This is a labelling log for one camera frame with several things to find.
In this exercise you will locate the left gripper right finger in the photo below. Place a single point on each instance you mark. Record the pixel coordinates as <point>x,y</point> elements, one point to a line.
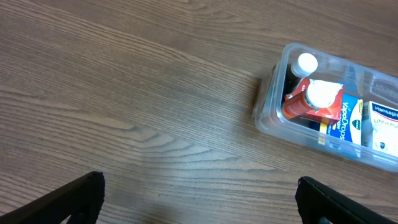
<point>318,203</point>

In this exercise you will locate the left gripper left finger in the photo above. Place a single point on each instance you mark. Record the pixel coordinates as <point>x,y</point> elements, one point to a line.
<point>79,201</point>

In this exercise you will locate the blue VapoDrops box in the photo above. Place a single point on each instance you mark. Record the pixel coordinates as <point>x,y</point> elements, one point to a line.
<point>349,126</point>

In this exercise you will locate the white Hansaplast plaster box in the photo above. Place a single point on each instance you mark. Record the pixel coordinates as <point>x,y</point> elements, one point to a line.
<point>379,128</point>

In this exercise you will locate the red medicine box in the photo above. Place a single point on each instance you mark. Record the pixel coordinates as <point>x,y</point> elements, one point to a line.
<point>330,112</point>

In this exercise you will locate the orange Redoxon tube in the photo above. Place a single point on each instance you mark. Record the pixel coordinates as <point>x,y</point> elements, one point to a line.
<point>308,99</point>

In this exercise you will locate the dark bottle white cap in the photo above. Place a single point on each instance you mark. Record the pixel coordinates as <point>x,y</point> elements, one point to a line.
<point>303,66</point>

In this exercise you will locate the clear plastic container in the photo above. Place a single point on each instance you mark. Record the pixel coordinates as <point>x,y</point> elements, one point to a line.
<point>318,99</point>

